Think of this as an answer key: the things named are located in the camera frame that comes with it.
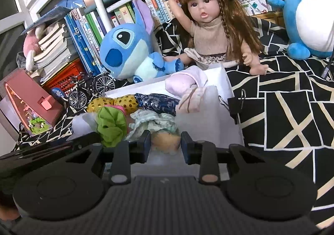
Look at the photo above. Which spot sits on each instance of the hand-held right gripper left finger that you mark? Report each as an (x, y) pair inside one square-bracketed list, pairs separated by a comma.
[(145, 144)]

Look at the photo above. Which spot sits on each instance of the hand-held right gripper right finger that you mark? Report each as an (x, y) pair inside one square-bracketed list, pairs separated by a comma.
[(186, 147)]

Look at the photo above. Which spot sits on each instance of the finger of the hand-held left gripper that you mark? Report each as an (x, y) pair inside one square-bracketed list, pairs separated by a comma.
[(83, 139)]

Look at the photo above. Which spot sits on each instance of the tan fuzzy plush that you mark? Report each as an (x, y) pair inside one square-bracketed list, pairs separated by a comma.
[(167, 142)]

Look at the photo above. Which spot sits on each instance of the dark blue patterned scrunchie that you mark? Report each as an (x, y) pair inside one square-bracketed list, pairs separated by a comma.
[(156, 103)]

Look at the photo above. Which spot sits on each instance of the white cardboard box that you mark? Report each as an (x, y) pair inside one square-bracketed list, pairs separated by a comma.
[(224, 125)]

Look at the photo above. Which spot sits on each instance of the gold sequin scrunchie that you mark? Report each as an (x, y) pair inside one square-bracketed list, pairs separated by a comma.
[(125, 103)]

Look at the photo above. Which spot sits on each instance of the pink scrunchie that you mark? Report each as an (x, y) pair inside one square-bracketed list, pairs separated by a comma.
[(116, 107)]

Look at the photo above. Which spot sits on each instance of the light pink plush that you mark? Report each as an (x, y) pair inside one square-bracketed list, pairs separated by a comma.
[(182, 81)]

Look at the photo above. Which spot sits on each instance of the green white floral scrunchie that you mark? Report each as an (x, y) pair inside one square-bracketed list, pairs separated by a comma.
[(154, 122)]

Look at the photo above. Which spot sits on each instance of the metal model bicycle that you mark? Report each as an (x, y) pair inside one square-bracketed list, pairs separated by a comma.
[(78, 99)]

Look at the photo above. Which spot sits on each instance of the white board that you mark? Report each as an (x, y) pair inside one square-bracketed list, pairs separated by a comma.
[(7, 125)]

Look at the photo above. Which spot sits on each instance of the pink striped cloth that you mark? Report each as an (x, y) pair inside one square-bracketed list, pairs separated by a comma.
[(191, 100)]

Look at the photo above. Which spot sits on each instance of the blue round tin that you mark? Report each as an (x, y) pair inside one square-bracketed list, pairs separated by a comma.
[(57, 93)]

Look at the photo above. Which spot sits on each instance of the black binder clip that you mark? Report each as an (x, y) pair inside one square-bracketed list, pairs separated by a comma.
[(234, 107)]

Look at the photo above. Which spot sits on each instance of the red plastic basket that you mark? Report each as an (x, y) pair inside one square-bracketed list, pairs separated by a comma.
[(65, 75)]

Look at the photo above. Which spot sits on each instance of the pink model house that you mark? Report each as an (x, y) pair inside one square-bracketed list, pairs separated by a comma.
[(34, 94)]

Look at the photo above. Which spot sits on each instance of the blue alien plush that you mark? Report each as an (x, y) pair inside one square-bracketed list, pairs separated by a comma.
[(122, 52)]

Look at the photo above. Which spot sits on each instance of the stack of flat books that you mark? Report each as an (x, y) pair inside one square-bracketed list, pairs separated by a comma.
[(52, 49)]

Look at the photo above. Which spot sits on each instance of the black patterned blanket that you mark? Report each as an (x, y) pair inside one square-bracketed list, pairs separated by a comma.
[(287, 120)]

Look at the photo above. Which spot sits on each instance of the pink white plush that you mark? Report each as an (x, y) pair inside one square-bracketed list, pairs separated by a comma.
[(28, 47)]

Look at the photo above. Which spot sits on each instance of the row of upright books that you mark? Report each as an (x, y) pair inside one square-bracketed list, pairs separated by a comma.
[(86, 31)]

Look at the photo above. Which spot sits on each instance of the long-haired doll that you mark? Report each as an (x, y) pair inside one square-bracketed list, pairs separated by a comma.
[(208, 31)]

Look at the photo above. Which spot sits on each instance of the blue folder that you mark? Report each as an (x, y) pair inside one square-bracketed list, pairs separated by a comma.
[(49, 17)]

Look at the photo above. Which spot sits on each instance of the round blue white plush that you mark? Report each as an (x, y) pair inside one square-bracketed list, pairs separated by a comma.
[(308, 23)]

